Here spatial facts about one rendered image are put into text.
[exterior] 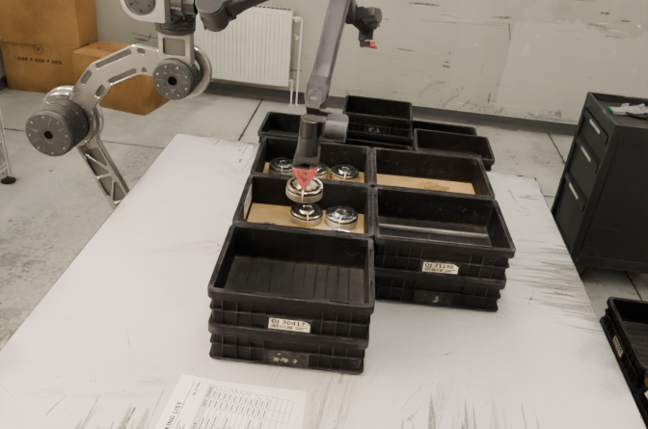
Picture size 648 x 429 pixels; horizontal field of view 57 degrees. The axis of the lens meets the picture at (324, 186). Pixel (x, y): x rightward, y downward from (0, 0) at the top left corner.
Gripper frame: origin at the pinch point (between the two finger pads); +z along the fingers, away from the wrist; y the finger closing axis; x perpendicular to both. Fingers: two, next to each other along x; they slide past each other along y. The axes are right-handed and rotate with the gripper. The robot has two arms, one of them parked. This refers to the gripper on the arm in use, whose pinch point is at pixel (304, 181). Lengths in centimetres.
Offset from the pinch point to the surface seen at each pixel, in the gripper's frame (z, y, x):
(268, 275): 21.0, -17.1, 6.0
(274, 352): 27.7, -38.0, 0.7
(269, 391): 32, -46, 0
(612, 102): 19, 153, -145
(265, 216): 22.0, 12.3, 11.7
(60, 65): 96, 286, 215
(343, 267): 20.6, -9.7, -14.3
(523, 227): 34, 45, -80
